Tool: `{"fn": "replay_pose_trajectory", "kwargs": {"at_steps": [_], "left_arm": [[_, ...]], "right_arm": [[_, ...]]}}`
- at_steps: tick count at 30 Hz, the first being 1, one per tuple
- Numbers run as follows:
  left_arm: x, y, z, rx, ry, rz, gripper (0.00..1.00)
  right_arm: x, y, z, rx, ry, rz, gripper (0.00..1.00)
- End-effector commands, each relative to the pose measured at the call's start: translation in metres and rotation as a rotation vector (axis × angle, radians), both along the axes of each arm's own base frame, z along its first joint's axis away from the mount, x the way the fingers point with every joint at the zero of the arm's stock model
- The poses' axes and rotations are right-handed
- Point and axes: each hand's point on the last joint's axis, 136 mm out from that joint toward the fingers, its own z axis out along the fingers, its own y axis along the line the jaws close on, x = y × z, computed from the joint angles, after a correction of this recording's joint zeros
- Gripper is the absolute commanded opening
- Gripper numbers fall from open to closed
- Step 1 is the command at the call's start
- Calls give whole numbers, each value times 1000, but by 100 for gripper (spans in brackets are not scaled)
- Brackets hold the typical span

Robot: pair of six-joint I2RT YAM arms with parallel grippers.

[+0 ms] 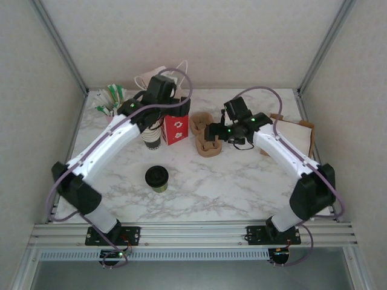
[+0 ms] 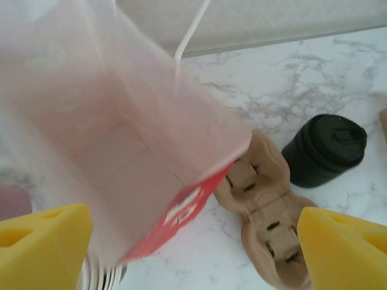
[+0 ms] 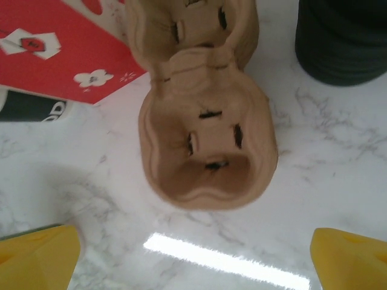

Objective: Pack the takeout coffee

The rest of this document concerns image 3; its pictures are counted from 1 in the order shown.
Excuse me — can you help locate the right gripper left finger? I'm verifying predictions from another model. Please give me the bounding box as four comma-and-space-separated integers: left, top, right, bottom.
0, 224, 82, 290

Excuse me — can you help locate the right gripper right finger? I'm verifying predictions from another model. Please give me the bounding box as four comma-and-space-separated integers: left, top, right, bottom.
311, 227, 387, 290

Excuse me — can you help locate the brown pulp cup carrier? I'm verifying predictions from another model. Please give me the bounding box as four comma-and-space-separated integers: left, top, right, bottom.
229, 0, 279, 211
125, 0, 275, 212

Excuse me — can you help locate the red paper gift bag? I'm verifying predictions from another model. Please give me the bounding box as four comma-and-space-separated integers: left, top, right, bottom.
0, 0, 149, 105

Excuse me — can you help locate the stack of paper cups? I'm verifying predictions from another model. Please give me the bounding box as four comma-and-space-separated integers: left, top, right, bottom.
0, 85, 74, 123

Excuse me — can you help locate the stack of black lids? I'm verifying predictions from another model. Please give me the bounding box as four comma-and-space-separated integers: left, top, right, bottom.
294, 0, 387, 88

